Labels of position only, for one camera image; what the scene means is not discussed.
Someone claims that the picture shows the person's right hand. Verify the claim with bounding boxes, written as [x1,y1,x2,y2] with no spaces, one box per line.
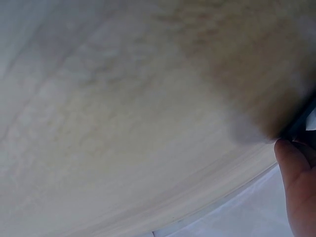
[274,139,316,237]

